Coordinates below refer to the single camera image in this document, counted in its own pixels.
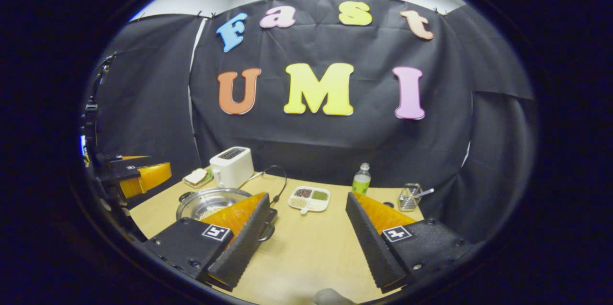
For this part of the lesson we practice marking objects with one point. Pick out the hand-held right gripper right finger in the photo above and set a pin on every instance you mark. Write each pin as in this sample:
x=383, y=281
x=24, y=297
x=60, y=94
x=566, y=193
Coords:
x=371, y=247

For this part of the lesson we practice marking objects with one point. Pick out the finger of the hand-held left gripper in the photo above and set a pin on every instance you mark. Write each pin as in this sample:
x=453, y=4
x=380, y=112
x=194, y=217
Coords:
x=148, y=178
x=124, y=161

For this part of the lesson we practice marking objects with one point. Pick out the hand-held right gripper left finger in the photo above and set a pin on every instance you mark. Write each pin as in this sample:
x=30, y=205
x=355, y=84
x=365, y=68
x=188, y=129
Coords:
x=244, y=247

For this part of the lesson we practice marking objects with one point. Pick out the stainless steel pot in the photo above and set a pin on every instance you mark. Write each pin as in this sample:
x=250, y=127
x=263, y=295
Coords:
x=210, y=197

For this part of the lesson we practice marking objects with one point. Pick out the bread slice on small plate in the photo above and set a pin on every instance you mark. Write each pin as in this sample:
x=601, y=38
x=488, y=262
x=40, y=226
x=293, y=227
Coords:
x=196, y=178

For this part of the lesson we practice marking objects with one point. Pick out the dark metal stand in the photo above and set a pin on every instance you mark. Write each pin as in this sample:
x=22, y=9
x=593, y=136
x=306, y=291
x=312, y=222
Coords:
x=91, y=108

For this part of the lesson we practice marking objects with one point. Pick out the white rounded object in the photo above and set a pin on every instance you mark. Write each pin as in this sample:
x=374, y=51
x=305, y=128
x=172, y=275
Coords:
x=333, y=298

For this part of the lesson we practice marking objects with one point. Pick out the green label drink bottle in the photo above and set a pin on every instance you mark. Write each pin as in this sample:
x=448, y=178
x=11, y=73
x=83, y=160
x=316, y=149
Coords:
x=361, y=183

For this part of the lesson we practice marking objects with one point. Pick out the metal spoon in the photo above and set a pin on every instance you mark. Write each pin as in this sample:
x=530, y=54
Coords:
x=426, y=192

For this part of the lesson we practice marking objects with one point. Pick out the white divided bean dish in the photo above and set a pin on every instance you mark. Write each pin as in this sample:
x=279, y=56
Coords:
x=310, y=198

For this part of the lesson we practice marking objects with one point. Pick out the white toaster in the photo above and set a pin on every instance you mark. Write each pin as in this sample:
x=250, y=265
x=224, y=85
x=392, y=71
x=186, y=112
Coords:
x=232, y=168

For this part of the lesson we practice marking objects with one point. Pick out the black backdrop cloth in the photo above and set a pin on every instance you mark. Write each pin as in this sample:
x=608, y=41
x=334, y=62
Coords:
x=335, y=152

